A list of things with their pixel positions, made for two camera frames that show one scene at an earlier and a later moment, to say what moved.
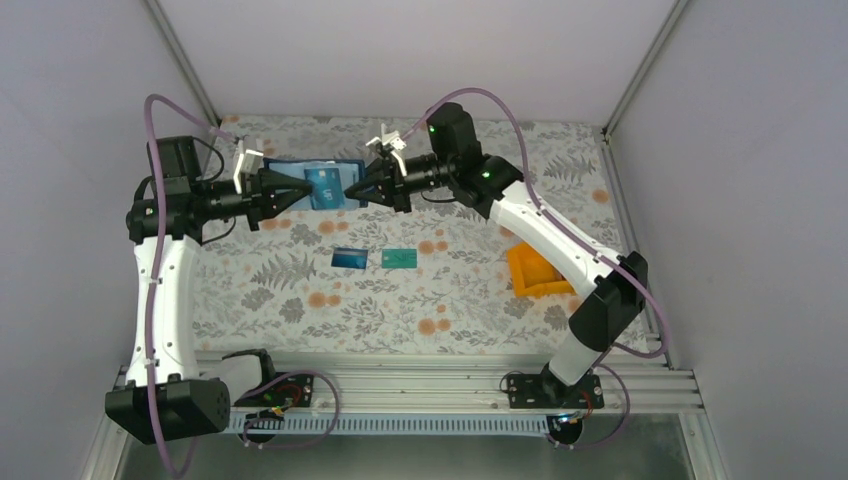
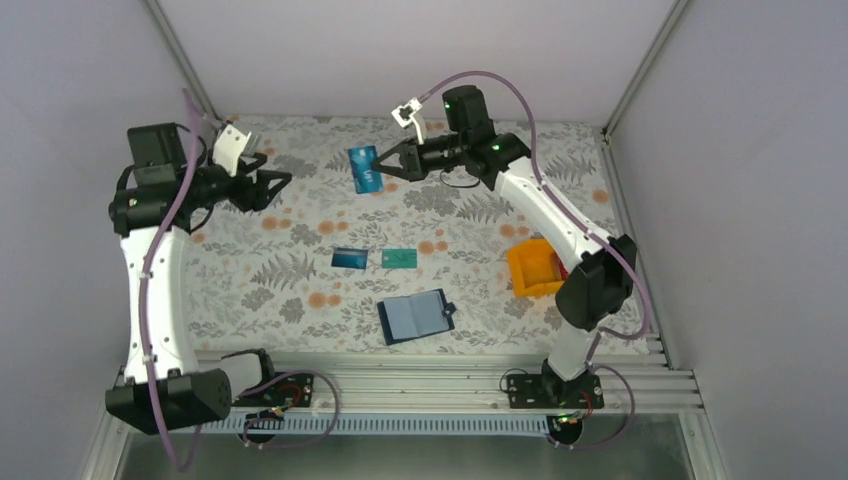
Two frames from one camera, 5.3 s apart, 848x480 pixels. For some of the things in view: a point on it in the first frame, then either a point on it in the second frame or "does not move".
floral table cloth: [384, 281] does not move
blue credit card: [352, 258] does not move
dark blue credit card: [327, 192] → [366, 179]
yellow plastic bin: [533, 275] does not move
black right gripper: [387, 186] → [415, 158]
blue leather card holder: [350, 170] → [415, 315]
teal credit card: [399, 258] does not move
